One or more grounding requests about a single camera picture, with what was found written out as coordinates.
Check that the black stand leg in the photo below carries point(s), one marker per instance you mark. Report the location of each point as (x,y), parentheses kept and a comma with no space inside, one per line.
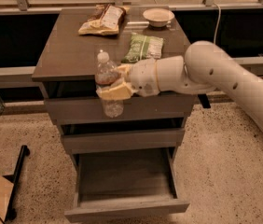
(14,179)

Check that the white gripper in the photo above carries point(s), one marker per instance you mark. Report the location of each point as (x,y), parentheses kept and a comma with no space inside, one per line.
(144,76)

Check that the white ceramic bowl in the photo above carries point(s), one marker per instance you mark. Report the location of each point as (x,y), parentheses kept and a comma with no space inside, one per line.
(158,17)

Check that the grey middle drawer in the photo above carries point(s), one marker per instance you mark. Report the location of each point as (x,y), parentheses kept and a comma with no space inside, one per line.
(104,142)

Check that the clear plastic water bottle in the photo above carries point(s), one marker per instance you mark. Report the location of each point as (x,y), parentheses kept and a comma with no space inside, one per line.
(105,76)

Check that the grey open bottom drawer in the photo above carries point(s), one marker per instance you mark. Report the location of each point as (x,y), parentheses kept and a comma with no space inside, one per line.
(122,184)

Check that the yellow brown snack bag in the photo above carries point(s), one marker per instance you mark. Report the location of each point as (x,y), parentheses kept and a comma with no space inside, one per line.
(105,20)

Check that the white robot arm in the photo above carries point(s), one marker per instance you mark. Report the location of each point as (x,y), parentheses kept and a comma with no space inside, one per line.
(204,67)

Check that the grey top drawer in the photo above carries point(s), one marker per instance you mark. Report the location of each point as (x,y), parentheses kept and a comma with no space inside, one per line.
(89,110)

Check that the grey drawer cabinet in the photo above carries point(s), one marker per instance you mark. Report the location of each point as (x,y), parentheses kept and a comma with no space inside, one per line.
(67,66)

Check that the green snack bag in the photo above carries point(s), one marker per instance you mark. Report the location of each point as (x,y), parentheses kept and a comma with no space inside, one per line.
(143,47)

